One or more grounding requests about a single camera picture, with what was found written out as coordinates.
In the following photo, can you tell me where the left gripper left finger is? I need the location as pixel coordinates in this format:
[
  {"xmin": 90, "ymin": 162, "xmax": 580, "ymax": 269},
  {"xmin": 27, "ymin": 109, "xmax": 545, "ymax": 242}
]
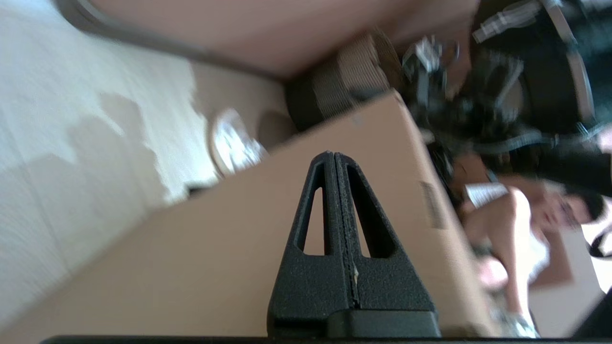
[{"xmin": 267, "ymin": 151, "xmax": 355, "ymax": 337}]

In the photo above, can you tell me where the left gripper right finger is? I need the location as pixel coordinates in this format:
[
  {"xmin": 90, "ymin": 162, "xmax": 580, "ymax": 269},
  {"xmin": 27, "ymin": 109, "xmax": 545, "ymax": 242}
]
[{"xmin": 335, "ymin": 152, "xmax": 438, "ymax": 312}]

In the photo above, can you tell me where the brown cardboard shoe box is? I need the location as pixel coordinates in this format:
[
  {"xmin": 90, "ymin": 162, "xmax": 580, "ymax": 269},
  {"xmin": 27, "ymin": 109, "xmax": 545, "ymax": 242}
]
[{"xmin": 0, "ymin": 31, "xmax": 503, "ymax": 338}]

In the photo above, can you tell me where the person in white shirt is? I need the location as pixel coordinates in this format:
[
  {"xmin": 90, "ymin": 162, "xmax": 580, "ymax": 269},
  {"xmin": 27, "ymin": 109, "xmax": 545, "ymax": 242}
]
[{"xmin": 457, "ymin": 184, "xmax": 609, "ymax": 338}]

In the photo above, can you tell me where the white sneaker yellow insole logo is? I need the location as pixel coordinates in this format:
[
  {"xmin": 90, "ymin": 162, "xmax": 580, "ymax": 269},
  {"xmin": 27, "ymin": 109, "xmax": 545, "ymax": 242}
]
[{"xmin": 207, "ymin": 108, "xmax": 269, "ymax": 178}]

